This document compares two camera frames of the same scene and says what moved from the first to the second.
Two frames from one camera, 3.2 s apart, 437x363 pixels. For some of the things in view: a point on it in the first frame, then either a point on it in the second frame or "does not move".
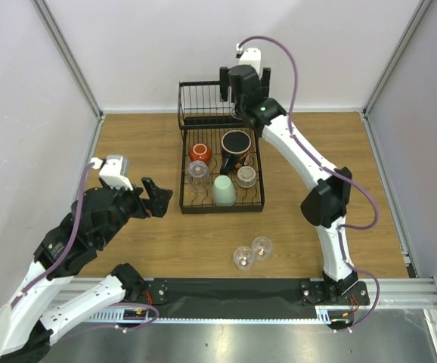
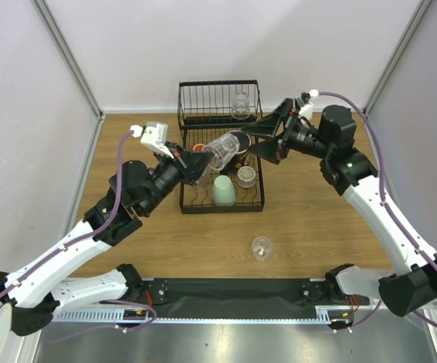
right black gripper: [223, 84] → [283, 132]
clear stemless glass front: [243, 258] → [224, 147]
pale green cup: [224, 191] does not move
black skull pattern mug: [236, 146] does not move
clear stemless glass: [262, 248] does not move
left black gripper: [159, 198] → [190, 164]
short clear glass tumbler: [246, 177] does not move
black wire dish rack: [221, 159] does not move
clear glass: [198, 176] does not move
